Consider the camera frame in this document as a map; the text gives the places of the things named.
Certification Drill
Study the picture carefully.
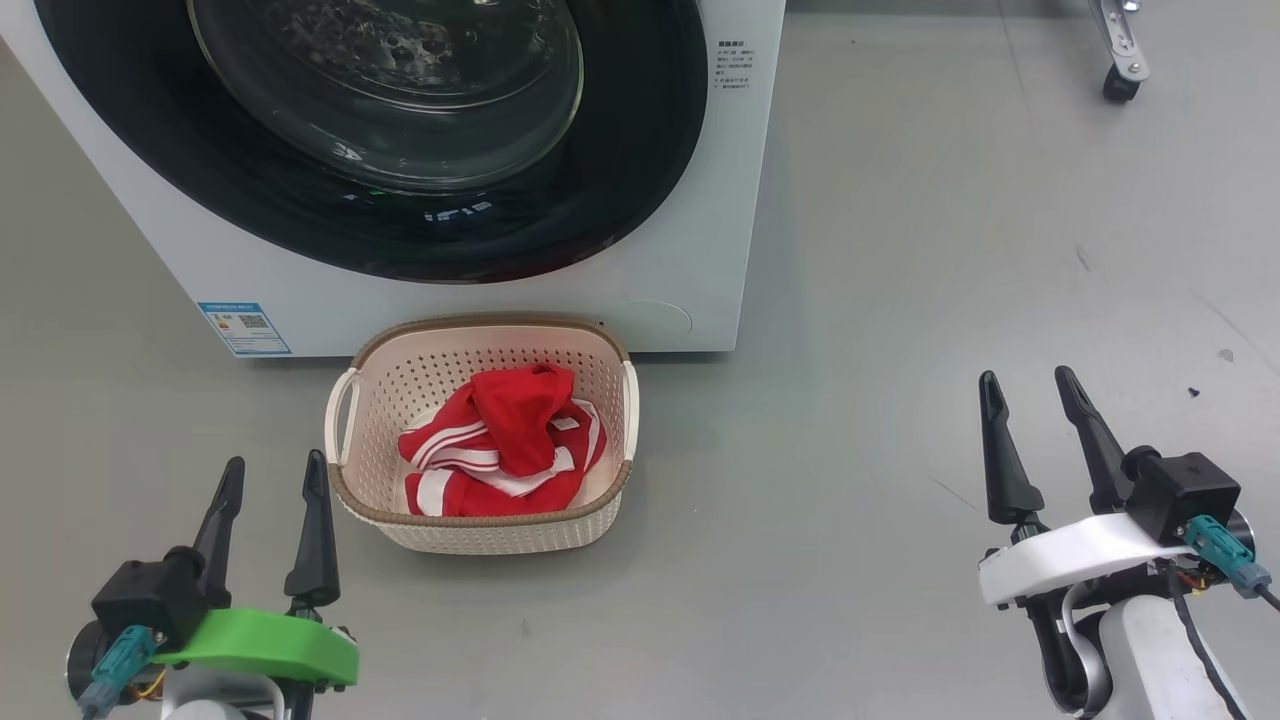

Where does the camera cable teal plug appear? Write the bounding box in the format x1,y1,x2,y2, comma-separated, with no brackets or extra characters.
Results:
78,625,161,720
1185,515,1280,613

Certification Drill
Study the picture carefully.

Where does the cream perforated laundry basket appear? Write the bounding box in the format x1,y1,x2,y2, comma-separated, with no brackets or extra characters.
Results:
324,313,641,556

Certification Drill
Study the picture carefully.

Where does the right camera cable teal plug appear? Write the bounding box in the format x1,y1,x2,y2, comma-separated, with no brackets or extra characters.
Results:
1185,515,1280,613

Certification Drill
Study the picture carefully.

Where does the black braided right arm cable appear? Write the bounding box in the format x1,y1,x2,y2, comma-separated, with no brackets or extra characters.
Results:
1163,565,1251,720

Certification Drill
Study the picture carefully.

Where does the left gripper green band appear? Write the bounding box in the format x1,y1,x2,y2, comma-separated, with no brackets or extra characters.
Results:
150,450,361,691

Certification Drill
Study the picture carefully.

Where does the red garment with white bands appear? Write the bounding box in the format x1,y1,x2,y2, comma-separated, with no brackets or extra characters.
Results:
398,395,608,518

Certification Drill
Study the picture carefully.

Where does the left camera cable teal plug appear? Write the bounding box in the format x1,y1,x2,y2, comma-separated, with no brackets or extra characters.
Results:
78,625,161,720

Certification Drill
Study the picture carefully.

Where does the white front-load washing machine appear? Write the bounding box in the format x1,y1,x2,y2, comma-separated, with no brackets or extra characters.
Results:
0,0,788,359

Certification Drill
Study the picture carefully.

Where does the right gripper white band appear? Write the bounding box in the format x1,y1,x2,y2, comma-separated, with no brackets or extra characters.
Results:
978,366,1196,608

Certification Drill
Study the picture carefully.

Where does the white wheeled partition panel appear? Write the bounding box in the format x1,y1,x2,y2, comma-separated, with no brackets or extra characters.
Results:
787,0,1152,104

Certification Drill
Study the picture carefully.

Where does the red garment with striped cuffs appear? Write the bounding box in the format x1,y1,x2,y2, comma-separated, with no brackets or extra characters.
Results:
470,362,579,476

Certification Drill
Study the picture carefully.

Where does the round glass washing machine door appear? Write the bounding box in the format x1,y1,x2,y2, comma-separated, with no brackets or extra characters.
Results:
35,0,710,285

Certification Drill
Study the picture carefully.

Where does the blue energy label sticker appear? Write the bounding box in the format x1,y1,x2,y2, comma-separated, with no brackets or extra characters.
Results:
197,302,294,358

